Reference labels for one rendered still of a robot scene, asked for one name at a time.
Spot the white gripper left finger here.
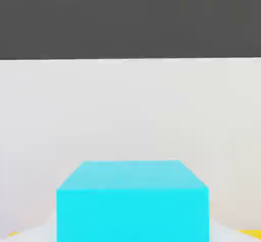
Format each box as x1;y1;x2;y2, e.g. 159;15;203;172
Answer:
0;215;58;242

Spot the small cyan cube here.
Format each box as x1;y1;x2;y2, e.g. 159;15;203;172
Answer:
56;159;210;242

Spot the large yellow box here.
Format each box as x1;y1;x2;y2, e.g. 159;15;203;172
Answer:
7;229;261;240

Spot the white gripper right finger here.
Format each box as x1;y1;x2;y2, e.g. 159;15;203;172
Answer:
208;219;261;242

